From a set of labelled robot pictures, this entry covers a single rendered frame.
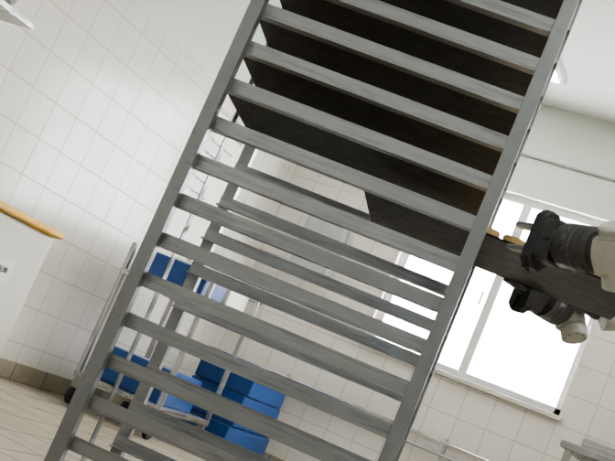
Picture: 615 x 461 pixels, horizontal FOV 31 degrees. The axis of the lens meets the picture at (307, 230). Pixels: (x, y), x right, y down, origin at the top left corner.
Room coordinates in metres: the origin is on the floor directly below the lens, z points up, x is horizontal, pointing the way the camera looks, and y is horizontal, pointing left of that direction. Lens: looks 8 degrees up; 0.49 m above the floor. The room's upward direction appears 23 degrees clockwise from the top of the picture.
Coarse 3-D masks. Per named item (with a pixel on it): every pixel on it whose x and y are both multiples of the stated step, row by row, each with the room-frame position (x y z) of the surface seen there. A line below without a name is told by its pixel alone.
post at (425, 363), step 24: (576, 0) 2.18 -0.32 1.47; (552, 48) 2.18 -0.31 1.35; (528, 96) 2.18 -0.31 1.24; (528, 120) 2.18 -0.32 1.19; (504, 168) 2.18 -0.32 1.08; (480, 216) 2.18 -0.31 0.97; (480, 240) 2.18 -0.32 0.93; (456, 288) 2.18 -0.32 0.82; (432, 336) 2.18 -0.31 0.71; (432, 360) 2.18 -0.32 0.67; (408, 384) 2.18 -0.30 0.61; (408, 408) 2.18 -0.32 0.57; (384, 456) 2.18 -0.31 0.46
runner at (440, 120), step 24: (264, 48) 2.30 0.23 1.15; (288, 72) 2.32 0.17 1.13; (312, 72) 2.28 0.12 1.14; (336, 72) 2.28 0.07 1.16; (360, 96) 2.27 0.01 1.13; (384, 96) 2.26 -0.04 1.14; (432, 120) 2.24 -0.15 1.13; (456, 120) 2.23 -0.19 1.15; (480, 144) 2.24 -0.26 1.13; (504, 144) 2.21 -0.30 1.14
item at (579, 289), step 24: (384, 216) 2.48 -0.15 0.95; (408, 216) 2.36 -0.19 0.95; (432, 240) 2.51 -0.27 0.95; (456, 240) 2.40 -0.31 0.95; (504, 240) 2.21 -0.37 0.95; (480, 264) 2.56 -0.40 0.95; (504, 264) 2.44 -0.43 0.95; (552, 288) 2.48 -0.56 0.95; (576, 288) 2.37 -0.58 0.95; (600, 288) 2.26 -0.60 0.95; (600, 312) 2.51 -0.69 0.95
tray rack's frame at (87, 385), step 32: (256, 0) 2.28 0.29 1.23; (224, 64) 2.28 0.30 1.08; (224, 96) 2.30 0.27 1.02; (192, 160) 2.28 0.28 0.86; (224, 192) 2.73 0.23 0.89; (160, 224) 2.28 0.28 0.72; (128, 288) 2.28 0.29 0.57; (192, 288) 2.73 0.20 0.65; (96, 352) 2.28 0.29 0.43; (160, 352) 2.73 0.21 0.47; (96, 384) 2.30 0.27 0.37; (64, 416) 2.28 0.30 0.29; (64, 448) 2.28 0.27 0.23
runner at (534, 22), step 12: (456, 0) 2.25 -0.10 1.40; (468, 0) 2.24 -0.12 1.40; (480, 0) 2.24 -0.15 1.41; (492, 0) 2.24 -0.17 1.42; (480, 12) 2.26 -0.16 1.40; (492, 12) 2.24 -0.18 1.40; (504, 12) 2.23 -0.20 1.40; (516, 12) 2.23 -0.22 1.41; (528, 12) 2.22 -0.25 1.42; (516, 24) 2.24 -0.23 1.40; (528, 24) 2.22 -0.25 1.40; (540, 24) 2.22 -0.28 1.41; (552, 24) 2.21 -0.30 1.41
